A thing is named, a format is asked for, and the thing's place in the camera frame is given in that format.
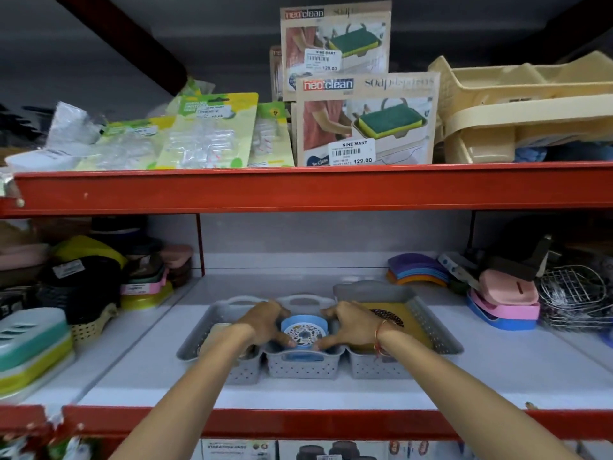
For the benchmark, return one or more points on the white product box red print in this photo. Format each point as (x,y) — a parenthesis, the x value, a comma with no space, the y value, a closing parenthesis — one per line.
(421,451)

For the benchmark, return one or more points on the white printed product box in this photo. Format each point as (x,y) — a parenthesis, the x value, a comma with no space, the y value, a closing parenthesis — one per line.
(239,450)

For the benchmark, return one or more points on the pink soap case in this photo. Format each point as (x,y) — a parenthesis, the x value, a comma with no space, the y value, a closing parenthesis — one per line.
(178,263)

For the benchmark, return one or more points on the yellow plastic lid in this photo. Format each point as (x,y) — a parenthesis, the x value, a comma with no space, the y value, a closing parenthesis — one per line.
(91,249)

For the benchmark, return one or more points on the white and blue carded tool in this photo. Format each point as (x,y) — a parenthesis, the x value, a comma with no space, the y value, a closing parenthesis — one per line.
(457,270)

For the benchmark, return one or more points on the green card blister packet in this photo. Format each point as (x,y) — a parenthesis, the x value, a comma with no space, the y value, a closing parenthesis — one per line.
(208,131)
(127,146)
(273,136)

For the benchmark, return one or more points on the black plastic holder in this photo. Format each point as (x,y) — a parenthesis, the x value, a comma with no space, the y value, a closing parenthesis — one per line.
(522,265)

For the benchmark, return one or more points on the cream plastic caddy basket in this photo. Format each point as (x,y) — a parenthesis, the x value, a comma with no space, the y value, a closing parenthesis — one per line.
(517,110)

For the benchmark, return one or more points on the blue round soap case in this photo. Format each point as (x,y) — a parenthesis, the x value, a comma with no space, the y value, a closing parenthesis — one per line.
(304,330)

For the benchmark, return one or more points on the cream woven plastic basket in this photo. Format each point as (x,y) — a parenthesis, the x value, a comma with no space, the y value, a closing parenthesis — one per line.
(93,325)

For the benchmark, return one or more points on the product box with black jars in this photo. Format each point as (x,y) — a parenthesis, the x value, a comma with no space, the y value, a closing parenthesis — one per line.
(333,451)

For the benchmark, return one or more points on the green white yellow soap box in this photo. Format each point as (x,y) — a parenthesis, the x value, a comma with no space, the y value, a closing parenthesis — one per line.
(31,349)

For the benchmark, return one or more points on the person's left thumb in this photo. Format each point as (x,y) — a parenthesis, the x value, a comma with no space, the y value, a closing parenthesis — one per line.
(283,312)

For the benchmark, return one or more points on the black plastic basket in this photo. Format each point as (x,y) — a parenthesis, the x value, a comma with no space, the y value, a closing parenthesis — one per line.
(86,287)

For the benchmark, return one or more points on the red metal shelf beam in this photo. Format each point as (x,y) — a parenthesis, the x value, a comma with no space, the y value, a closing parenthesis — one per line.
(306,421)
(306,189)

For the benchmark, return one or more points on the stack of purple blue dishes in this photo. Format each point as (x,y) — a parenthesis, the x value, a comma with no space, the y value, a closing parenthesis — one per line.
(416,270)

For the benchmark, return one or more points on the person's left hand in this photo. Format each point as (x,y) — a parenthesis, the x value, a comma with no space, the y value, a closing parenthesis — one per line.
(261,325)

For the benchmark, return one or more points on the large grey plastic basket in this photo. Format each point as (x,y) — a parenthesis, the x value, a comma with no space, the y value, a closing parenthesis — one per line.
(431,330)

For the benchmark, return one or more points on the small grey plastic basket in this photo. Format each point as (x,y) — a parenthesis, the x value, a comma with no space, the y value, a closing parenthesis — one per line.
(225,368)
(304,366)

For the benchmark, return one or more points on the stack of coloured soap cases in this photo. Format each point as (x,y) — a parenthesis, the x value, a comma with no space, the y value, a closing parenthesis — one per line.
(143,285)

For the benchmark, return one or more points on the pink and blue soap dish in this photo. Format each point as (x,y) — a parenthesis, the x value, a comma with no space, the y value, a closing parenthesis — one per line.
(505,301)

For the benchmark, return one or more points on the person's right thumb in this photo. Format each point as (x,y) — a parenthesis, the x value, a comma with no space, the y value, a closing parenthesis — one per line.
(329,312)

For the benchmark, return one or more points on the dark diagonal shelf brace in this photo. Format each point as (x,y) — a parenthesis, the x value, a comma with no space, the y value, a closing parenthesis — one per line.
(129,38)

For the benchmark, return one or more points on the yellow soap dish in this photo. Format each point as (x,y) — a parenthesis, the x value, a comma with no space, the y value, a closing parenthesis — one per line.
(407,320)

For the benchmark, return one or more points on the clear plastic bag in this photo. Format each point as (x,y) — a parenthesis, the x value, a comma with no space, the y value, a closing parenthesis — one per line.
(72,126)

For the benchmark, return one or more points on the person's left forearm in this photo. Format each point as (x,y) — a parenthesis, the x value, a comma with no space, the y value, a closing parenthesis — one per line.
(191,402)

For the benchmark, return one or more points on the soap dispenser cardboard box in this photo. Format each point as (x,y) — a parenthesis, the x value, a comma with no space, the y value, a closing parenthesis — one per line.
(335,43)
(275,74)
(368,122)

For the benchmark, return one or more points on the white plastic packet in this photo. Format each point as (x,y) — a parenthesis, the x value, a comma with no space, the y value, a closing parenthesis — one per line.
(38,161)

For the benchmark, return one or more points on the person's right forearm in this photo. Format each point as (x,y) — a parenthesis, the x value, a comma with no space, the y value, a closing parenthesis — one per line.
(455,402)

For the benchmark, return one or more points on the person's right hand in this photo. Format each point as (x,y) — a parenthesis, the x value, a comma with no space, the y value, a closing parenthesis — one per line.
(354,325)

